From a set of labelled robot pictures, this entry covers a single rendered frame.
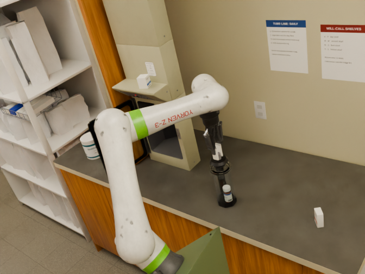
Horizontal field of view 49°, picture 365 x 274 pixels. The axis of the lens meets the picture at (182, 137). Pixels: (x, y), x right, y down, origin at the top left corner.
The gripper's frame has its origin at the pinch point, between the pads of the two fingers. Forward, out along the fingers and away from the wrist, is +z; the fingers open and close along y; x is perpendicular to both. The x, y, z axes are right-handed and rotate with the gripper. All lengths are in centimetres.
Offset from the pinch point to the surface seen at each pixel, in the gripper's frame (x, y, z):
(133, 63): -56, -13, -35
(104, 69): -71, -5, -34
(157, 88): -36.3, -7.1, -25.6
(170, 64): -34, -19, -34
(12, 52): -172, -8, -38
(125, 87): -57, -4, -26
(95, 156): -104, 1, 29
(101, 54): -71, -6, -43
